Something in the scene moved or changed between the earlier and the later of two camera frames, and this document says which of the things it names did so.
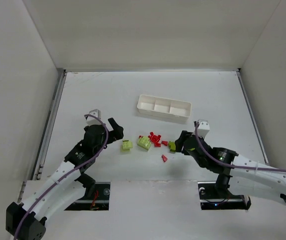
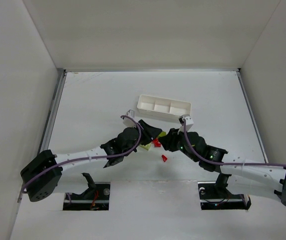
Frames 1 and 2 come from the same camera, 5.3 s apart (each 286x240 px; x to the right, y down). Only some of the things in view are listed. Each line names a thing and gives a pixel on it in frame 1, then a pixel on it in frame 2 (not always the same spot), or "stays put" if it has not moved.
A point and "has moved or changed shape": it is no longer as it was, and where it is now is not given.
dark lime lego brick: [172, 146] has moved or changed shape
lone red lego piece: [164, 159] stays put
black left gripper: [112, 133] -> [145, 130]
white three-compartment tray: [163, 107] stays put
